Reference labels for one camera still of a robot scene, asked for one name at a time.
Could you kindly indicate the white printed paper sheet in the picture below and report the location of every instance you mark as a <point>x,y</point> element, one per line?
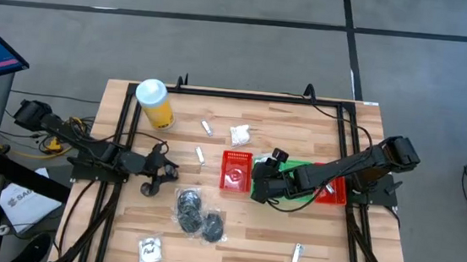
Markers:
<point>25,206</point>

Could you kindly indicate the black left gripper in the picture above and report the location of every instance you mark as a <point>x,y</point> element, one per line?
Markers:
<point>147,166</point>

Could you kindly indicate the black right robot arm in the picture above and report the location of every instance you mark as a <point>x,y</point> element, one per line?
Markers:
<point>349,166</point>

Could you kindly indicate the white cotton balls bag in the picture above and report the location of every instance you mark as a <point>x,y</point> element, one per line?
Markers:
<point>240,136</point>

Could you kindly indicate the small black scrunchie packet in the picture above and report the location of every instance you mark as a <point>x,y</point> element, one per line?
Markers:
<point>212,227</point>

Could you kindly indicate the black edge clamp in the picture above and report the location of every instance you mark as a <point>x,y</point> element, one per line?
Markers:
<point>310,92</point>
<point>182,83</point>

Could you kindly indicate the white label sticker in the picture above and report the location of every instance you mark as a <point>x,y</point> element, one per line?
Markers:
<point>370,103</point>

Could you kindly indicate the long black scrunchies packet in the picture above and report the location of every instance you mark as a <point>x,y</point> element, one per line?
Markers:
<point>188,212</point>

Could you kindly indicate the yellow wipes canister white lid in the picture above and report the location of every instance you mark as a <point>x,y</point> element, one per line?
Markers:
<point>157,107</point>

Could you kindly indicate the white round plug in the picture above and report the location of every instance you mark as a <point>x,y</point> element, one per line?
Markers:
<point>3,229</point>

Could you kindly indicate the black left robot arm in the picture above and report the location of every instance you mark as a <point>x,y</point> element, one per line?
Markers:
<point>88,144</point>

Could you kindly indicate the person's black shoe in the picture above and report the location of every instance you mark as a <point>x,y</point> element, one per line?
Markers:
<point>32,249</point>

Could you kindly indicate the vanity pad packet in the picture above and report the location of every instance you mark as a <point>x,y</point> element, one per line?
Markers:
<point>263,158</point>
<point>150,251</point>

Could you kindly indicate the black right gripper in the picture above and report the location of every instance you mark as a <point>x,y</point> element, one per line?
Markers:
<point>282,182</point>

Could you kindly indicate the red plastic basket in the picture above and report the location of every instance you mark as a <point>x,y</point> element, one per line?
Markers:
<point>338,196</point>
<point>236,171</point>

